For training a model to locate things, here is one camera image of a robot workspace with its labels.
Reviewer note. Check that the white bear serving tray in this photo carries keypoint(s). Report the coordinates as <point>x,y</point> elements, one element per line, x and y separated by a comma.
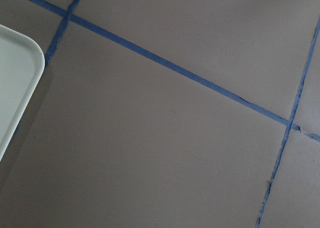
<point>22,65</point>

